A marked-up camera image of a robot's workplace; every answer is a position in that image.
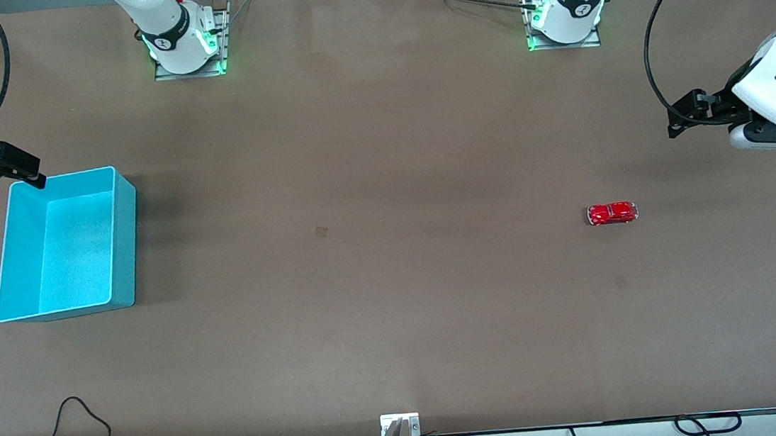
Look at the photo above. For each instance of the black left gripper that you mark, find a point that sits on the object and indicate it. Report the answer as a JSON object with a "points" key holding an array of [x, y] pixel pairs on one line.
{"points": [[721, 108]]}

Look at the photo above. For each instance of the red beetle toy car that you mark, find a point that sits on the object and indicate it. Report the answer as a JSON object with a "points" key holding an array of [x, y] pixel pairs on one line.
{"points": [[612, 213]]}

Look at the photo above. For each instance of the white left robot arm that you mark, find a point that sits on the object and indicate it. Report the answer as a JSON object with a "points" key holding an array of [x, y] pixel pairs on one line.
{"points": [[571, 15]]}

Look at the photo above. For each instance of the blue plastic box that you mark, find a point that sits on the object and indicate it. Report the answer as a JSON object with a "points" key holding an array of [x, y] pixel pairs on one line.
{"points": [[71, 255]]}

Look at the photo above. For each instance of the white mounting plate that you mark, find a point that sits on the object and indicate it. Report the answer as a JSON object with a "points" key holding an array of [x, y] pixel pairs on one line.
{"points": [[390, 421]]}

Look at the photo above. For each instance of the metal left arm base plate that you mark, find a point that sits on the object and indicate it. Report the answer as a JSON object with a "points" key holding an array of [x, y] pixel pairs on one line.
{"points": [[560, 46]]}

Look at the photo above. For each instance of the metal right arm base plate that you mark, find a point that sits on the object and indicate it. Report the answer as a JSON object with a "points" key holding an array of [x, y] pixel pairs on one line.
{"points": [[189, 74]]}

